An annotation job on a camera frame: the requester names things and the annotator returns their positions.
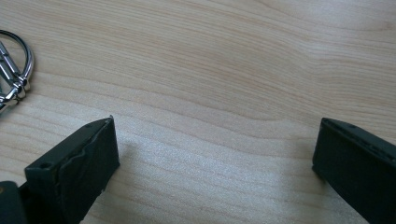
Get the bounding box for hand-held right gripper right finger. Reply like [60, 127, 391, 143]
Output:
[311, 117, 396, 224]

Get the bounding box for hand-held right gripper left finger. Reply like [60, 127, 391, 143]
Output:
[18, 115, 121, 224]

